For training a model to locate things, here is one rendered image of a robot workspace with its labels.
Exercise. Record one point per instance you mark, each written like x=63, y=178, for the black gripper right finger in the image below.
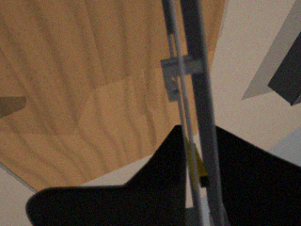
x=257, y=188

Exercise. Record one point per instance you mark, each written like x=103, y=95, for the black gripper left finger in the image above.
x=154, y=196

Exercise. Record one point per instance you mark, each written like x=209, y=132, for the wooden board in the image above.
x=82, y=91

